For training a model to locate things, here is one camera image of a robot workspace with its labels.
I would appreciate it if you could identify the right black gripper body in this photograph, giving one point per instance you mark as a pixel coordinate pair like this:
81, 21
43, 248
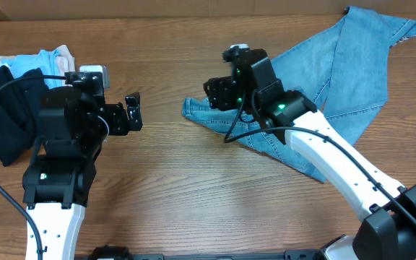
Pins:
227, 93

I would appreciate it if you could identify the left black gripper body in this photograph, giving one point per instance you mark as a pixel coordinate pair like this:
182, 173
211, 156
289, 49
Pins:
115, 120

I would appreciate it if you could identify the blue denim jeans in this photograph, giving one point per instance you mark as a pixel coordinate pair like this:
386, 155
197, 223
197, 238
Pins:
343, 70

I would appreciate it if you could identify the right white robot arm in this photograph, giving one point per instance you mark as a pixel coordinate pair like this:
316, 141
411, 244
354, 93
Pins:
385, 208

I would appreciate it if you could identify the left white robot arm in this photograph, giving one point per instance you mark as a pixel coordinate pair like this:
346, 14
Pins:
74, 123

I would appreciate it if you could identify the beige folded garment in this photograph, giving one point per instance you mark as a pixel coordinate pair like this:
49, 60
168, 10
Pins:
66, 60

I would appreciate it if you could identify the light blue folded garment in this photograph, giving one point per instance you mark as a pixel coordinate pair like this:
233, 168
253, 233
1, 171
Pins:
46, 61

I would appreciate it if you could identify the black folded garment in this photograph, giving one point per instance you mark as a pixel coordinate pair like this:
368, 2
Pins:
19, 123

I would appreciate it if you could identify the brown cardboard backboard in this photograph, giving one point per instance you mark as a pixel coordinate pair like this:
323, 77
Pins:
23, 10

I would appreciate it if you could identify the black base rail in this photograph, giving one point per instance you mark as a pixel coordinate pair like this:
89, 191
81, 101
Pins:
123, 253

